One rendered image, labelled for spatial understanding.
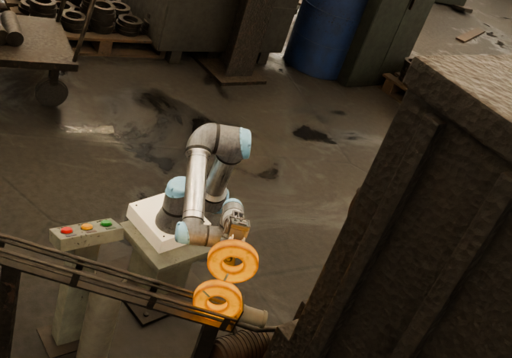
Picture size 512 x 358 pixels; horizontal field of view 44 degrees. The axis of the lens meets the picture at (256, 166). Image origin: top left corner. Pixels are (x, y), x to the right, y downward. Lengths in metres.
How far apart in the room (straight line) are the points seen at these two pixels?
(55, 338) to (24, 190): 1.00
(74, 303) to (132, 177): 1.28
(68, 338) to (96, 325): 0.31
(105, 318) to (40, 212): 1.07
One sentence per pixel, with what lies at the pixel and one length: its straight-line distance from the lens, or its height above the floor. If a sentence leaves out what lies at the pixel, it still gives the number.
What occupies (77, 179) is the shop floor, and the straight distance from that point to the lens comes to 3.61.
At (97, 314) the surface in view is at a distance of 2.43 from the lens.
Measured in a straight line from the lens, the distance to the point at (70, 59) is 4.10.
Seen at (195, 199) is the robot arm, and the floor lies 0.84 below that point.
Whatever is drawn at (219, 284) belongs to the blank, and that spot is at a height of 0.78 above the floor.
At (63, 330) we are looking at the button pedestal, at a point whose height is 0.10.
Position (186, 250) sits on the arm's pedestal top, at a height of 0.30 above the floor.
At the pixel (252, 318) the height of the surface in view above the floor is 0.68.
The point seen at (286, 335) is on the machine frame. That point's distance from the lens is 1.83.
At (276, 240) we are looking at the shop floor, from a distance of 3.57.
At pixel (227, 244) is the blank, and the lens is 1.91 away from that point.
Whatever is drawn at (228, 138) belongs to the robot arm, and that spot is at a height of 0.98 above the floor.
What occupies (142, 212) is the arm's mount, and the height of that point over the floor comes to 0.37.
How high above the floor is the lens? 2.15
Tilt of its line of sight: 31 degrees down
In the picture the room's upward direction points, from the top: 19 degrees clockwise
